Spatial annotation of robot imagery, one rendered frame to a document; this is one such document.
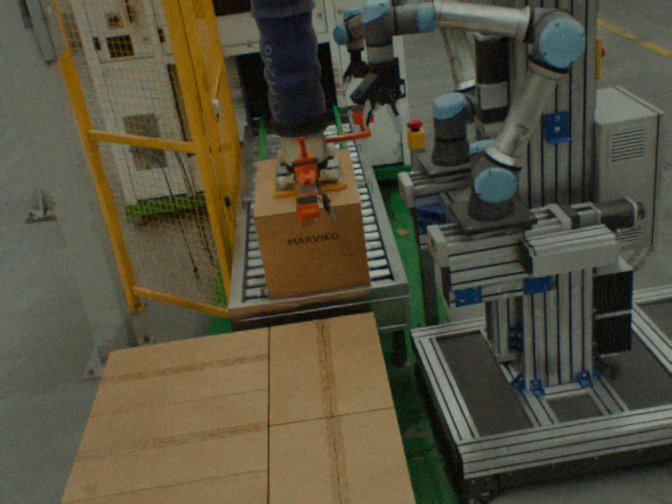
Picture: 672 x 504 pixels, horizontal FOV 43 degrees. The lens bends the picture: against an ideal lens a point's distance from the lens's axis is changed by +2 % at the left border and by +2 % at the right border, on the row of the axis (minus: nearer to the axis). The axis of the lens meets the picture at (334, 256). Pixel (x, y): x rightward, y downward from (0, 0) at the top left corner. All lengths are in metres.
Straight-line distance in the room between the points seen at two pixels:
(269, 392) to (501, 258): 0.88
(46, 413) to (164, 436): 1.39
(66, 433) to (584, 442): 2.14
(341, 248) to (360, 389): 0.63
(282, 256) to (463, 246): 0.81
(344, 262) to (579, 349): 0.92
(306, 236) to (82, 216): 1.18
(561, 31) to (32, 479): 2.62
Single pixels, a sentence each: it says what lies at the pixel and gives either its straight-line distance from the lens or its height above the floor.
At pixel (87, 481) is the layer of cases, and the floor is 0.54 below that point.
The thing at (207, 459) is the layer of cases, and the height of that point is 0.54.
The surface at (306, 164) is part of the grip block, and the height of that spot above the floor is 1.10.
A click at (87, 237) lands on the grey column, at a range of 3.98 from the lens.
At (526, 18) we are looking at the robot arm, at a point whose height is 1.63.
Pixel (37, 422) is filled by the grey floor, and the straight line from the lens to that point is 4.08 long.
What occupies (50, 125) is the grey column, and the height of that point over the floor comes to 1.20.
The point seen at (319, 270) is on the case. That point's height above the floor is 0.69.
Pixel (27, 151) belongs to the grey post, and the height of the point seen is 0.47.
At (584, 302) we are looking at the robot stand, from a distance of 3.16.
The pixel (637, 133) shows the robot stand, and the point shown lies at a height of 1.18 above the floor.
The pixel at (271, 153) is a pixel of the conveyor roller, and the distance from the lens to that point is 5.02.
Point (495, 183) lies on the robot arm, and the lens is 2.47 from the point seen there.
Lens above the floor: 2.18
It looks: 27 degrees down
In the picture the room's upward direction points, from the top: 8 degrees counter-clockwise
